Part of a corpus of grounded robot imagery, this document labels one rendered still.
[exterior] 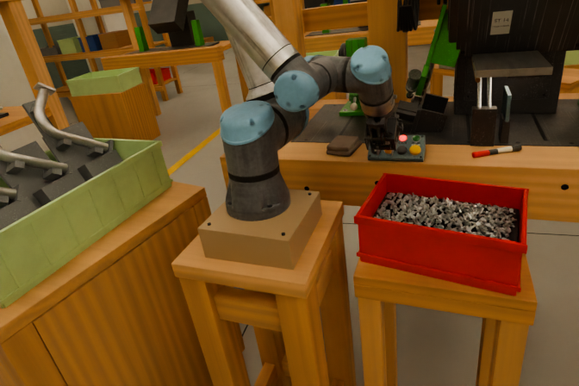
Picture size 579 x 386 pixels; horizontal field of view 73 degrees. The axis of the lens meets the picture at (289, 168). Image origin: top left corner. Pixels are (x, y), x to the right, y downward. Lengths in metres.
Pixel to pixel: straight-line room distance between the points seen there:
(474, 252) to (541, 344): 1.14
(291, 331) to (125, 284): 0.54
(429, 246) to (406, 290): 0.11
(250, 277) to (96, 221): 0.57
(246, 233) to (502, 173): 0.66
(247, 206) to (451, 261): 0.43
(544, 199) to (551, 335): 0.91
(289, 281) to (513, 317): 0.43
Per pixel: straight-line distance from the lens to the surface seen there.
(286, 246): 0.79
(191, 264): 0.91
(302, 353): 0.95
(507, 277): 0.85
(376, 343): 1.01
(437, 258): 0.85
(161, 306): 1.38
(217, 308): 0.99
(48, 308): 1.15
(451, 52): 1.26
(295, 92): 0.71
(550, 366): 1.86
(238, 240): 0.84
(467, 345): 1.85
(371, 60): 0.80
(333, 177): 1.17
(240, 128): 0.79
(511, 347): 0.96
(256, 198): 0.84
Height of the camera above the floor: 1.37
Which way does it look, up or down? 25 degrees down
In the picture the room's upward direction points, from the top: 8 degrees counter-clockwise
